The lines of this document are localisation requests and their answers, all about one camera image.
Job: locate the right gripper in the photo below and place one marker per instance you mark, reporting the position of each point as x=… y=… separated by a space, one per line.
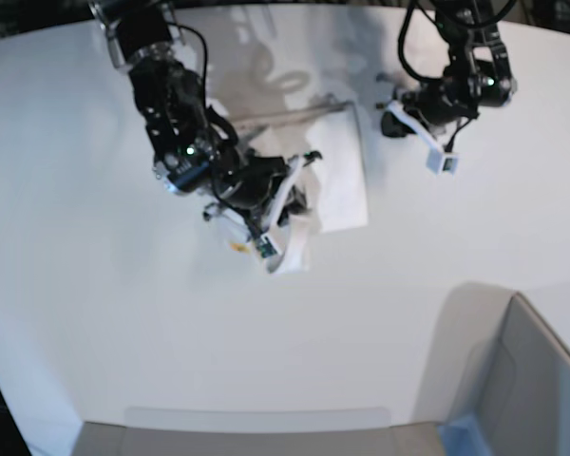
x=250 y=187

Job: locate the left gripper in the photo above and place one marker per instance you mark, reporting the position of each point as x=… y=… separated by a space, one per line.
x=432 y=106

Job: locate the white t-shirt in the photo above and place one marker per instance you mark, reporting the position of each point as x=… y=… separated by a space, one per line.
x=324 y=145

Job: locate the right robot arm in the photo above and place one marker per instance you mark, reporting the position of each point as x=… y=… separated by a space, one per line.
x=195 y=149

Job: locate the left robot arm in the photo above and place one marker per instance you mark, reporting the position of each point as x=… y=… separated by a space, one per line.
x=477 y=74

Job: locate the grey cardboard box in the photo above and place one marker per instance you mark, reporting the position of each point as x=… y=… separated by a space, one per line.
x=497 y=376

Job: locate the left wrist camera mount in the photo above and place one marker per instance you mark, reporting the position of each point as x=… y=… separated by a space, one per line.
x=439 y=160

